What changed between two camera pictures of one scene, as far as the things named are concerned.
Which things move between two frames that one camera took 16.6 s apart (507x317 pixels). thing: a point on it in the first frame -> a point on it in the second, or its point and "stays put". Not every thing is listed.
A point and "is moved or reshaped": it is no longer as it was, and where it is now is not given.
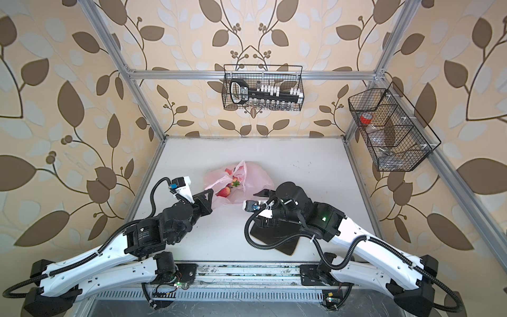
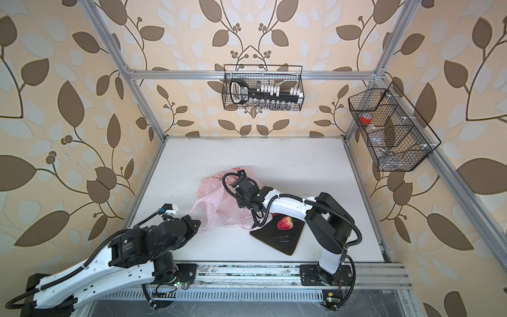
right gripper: [273, 193] -> [241, 203]
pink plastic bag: [232, 185] is moved or reshaped
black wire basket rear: [259, 87] stays put
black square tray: [269, 235] stays put
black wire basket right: [396, 137] stays put
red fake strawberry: [224, 192] is moved or reshaped
